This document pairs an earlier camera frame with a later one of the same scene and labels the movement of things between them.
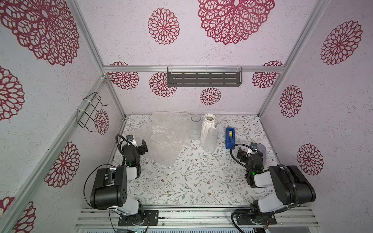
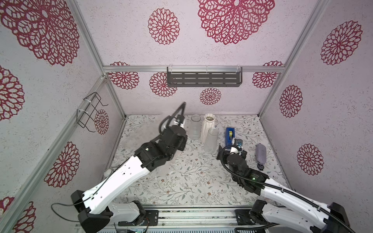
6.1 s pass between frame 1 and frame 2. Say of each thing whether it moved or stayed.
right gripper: moved
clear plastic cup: stayed
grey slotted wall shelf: stayed
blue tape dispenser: stayed
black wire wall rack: stayed
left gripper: moved
